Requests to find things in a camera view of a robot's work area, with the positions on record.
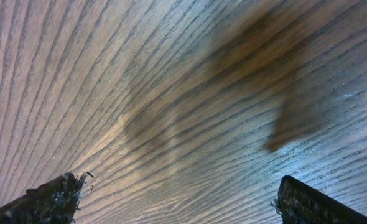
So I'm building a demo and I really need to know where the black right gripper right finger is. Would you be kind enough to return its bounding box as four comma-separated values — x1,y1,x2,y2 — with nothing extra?
271,175,367,224

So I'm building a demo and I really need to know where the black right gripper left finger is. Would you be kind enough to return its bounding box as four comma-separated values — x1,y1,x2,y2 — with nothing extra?
0,172,89,224

